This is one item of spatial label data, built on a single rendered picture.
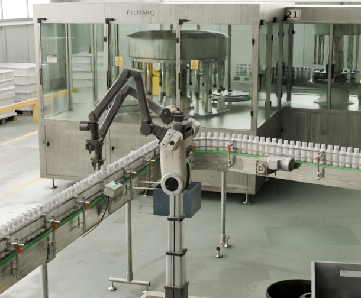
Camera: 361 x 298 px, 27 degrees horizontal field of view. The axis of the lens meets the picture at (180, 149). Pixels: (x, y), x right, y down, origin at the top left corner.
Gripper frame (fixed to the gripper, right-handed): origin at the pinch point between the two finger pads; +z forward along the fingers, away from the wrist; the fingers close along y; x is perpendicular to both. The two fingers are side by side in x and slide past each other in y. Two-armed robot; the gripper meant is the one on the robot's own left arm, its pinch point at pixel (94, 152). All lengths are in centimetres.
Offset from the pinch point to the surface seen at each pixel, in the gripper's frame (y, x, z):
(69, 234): -9, -22, 51
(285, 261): 100, 210, 137
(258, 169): 76, 191, 47
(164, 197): 21, 86, 51
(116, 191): 5.2, 25.1, 32.4
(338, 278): 170, -86, 37
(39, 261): -9, -65, 56
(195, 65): -39, 388, -27
